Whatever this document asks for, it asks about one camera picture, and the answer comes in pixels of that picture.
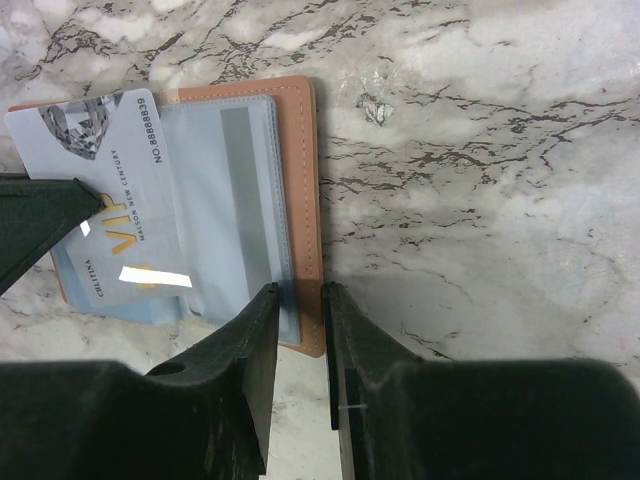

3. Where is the silver credit card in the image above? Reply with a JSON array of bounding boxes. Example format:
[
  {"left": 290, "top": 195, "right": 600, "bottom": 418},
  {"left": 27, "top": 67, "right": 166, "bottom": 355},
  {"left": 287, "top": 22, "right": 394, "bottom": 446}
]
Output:
[
  {"left": 160, "top": 95, "right": 301, "bottom": 344},
  {"left": 5, "top": 89, "right": 191, "bottom": 307}
]

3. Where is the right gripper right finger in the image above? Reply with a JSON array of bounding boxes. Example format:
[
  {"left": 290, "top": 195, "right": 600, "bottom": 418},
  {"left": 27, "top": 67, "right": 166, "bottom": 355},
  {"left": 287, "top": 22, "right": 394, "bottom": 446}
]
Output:
[{"left": 322, "top": 283, "right": 639, "bottom": 479}]

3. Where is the tan leather card holder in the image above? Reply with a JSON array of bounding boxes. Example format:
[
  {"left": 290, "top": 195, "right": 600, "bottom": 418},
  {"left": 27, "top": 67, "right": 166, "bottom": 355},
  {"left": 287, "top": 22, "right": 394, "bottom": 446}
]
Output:
[{"left": 7, "top": 74, "right": 325, "bottom": 359}]

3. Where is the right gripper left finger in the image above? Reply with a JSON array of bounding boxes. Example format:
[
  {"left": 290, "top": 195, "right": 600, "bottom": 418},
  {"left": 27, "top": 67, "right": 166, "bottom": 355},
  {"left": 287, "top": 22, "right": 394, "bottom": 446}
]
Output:
[{"left": 1, "top": 284, "right": 279, "bottom": 479}]

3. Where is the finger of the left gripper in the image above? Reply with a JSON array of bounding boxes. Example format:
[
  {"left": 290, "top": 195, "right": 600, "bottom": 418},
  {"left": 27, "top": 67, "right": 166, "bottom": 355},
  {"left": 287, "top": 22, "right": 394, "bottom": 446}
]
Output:
[{"left": 1, "top": 175, "right": 105, "bottom": 292}]

